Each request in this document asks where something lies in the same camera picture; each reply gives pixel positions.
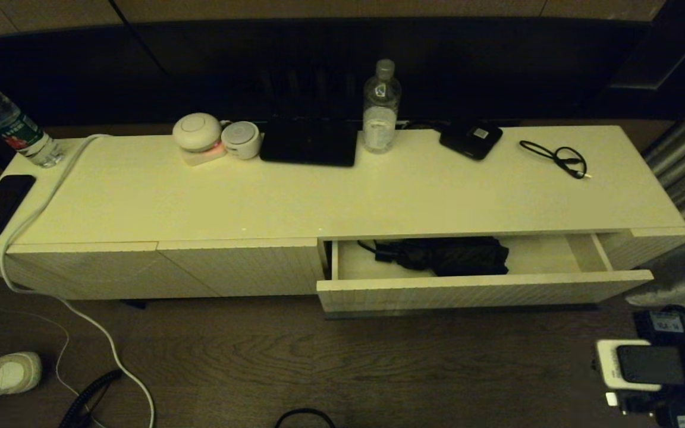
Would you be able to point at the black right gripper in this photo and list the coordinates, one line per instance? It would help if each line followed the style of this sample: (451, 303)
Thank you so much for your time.
(660, 324)

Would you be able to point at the white ribbed drawer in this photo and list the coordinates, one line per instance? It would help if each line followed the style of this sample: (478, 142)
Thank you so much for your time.
(467, 291)

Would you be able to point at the black umbrella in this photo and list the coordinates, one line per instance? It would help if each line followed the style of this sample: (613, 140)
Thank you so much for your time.
(449, 255)

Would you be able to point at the white low cabinet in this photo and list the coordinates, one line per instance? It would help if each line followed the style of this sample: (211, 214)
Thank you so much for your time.
(259, 196)

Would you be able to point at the small black box white label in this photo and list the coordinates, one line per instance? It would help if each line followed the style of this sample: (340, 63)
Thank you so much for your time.
(470, 141)

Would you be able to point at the clear water bottle grey cap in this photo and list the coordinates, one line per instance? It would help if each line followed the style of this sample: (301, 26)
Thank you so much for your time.
(381, 113)

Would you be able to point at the black flat router box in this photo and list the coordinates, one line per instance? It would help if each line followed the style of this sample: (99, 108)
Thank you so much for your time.
(310, 145)

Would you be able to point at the white ribbed cabinet door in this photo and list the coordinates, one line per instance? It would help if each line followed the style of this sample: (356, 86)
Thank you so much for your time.
(99, 270)
(259, 267)

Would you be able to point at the small white round speaker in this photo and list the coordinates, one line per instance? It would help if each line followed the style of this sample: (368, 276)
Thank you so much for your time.
(241, 141)

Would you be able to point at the white dome device pink base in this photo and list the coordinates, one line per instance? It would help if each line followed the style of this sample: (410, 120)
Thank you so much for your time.
(197, 134)

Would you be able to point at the white sneaker dark laces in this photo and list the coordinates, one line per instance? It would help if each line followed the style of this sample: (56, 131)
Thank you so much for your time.
(6, 377)

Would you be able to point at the water bottle with green label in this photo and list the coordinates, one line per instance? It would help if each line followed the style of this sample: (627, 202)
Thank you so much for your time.
(9, 125)

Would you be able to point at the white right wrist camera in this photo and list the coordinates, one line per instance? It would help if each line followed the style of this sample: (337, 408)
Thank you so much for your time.
(640, 364)

